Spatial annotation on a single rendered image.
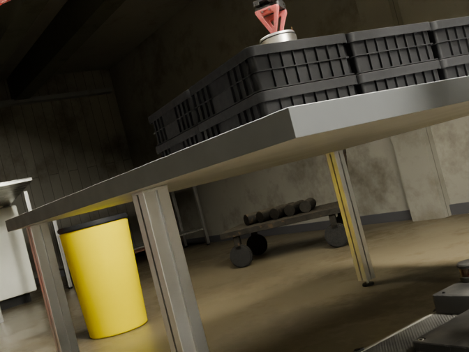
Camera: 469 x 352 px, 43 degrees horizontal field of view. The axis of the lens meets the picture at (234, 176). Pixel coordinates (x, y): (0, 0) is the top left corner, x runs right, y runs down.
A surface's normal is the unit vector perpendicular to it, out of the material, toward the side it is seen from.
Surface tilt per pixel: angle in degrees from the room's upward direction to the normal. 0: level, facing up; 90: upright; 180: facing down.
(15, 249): 90
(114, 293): 93
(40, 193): 90
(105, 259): 93
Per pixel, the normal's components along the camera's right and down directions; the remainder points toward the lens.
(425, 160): -0.80, 0.20
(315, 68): 0.43, -0.12
